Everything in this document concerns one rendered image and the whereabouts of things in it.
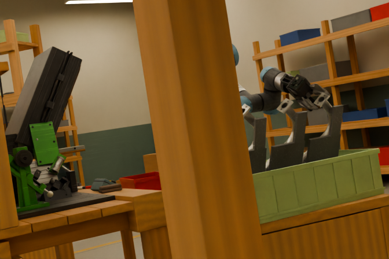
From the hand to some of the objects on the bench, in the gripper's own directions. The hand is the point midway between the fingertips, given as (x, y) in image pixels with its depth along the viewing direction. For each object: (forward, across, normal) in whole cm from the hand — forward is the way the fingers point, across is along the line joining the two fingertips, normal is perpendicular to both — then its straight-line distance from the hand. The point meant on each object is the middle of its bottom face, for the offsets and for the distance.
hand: (323, 102), depth 238 cm
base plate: (-106, -113, -4) cm, 155 cm away
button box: (-89, -88, +13) cm, 125 cm away
